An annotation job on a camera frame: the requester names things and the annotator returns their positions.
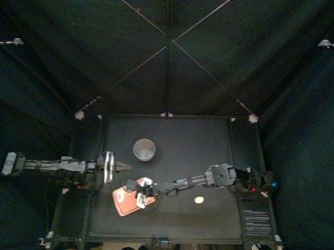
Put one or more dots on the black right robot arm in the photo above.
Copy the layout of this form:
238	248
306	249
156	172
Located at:
195	180

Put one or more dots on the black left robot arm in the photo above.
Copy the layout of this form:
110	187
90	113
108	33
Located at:
47	165

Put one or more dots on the black cloth curtain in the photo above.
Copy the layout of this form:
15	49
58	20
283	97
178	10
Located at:
66	65

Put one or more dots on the black table edge clamp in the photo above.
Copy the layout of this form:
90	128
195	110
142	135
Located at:
163	241

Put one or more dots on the grey plastic cup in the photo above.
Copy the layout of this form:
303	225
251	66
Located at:
143	150

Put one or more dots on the silver frame corner bracket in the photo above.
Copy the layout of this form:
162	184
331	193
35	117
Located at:
166	114
253	118
79	114

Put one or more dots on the small yellow round toy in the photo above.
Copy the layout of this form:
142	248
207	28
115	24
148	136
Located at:
198	199

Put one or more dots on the silver table corner bracket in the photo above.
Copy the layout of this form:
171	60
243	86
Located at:
46	241
278	241

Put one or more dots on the pink square plate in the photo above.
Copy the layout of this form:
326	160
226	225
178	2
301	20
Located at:
124	204

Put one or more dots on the black vertical frame pole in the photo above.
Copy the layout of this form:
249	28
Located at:
167	81

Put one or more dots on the silver frame clamp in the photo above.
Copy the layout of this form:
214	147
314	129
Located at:
15	41
325	43

